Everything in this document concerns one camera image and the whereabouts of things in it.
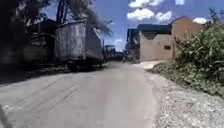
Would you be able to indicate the grey concrete road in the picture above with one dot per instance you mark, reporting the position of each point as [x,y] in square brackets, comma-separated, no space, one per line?
[100,93]

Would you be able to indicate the dark-roofed building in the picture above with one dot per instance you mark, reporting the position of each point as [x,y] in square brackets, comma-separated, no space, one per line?
[133,40]

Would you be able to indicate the white box truck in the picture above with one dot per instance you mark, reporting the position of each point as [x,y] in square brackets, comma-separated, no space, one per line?
[78,43]

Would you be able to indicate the group of trees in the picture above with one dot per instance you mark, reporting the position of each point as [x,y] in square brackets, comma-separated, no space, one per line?
[73,8]

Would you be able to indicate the dark fence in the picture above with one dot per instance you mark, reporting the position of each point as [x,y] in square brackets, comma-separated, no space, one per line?
[36,50]

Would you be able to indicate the tan building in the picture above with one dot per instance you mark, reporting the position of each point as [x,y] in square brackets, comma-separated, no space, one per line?
[186,28]

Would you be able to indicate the overgrown green bushes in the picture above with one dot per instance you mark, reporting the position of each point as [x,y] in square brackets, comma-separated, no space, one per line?
[200,56]

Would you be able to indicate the grey gravel strip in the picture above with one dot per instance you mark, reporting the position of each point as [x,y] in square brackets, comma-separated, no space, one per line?
[190,106]

